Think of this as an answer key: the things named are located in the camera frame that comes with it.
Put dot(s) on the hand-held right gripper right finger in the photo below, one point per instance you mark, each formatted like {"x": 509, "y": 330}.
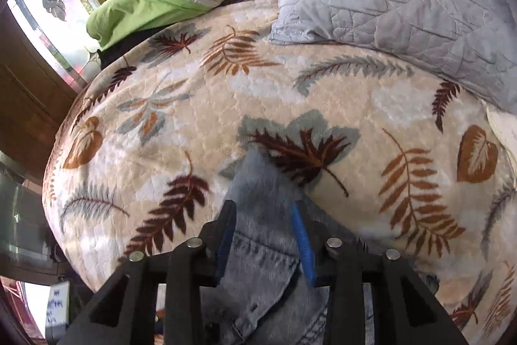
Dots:
{"x": 303, "y": 244}

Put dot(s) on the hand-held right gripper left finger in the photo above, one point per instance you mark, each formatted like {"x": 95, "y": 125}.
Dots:
{"x": 223, "y": 248}

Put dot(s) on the light blue denim pants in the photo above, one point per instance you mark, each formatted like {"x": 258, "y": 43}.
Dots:
{"x": 258, "y": 268}

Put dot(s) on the cream leaf print blanket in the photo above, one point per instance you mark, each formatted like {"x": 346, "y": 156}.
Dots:
{"x": 363, "y": 167}

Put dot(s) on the white paper sign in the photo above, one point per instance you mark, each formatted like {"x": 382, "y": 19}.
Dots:
{"x": 58, "y": 308}

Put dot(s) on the glass cabinet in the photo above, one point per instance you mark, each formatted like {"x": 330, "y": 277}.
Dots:
{"x": 24, "y": 215}

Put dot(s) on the cream pillow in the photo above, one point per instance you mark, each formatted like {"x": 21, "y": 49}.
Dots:
{"x": 503, "y": 126}

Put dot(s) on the wooden window frame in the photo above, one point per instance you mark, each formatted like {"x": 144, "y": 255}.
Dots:
{"x": 32, "y": 94}

